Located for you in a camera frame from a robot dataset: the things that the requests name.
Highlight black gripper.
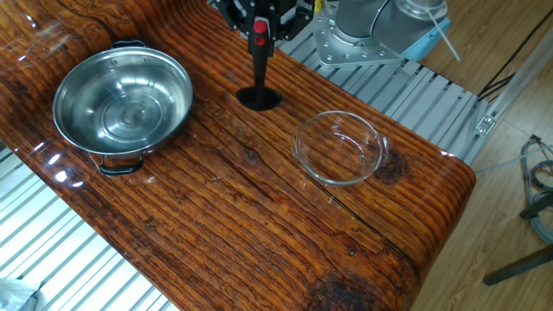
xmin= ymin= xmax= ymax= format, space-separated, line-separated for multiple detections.
xmin=210 ymin=0 xmax=317 ymax=42

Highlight black ladle red accents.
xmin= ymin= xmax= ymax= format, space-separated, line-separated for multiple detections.
xmin=235 ymin=16 xmax=283 ymax=112

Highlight clear glass bowl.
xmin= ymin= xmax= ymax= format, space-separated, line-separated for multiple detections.
xmin=292 ymin=110 xmax=390 ymax=187

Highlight wood pattern table cover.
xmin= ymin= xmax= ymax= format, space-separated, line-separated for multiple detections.
xmin=0 ymin=0 xmax=476 ymax=311

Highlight thin white tube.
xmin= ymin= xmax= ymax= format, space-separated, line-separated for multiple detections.
xmin=474 ymin=144 xmax=553 ymax=176

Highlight dark stand leg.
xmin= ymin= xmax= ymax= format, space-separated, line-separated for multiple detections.
xmin=519 ymin=192 xmax=553 ymax=220
xmin=482 ymin=244 xmax=553 ymax=287

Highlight blue white crumpled package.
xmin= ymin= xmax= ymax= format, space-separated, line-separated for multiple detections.
xmin=0 ymin=277 xmax=42 ymax=311

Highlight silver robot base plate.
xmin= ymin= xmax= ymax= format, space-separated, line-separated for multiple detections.
xmin=310 ymin=3 xmax=410 ymax=69

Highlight steel bowl black handles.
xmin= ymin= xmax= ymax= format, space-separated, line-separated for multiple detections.
xmin=52 ymin=39 xmax=194 ymax=176

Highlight black floor cables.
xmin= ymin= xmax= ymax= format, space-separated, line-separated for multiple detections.
xmin=477 ymin=7 xmax=553 ymax=103

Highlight metal corner bracket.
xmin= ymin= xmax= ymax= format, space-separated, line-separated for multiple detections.
xmin=474 ymin=114 xmax=497 ymax=137

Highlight aluminium frame rail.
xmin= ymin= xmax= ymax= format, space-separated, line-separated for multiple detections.
xmin=474 ymin=26 xmax=553 ymax=138

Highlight grey coiled cable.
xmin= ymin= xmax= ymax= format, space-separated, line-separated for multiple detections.
xmin=520 ymin=134 xmax=553 ymax=245

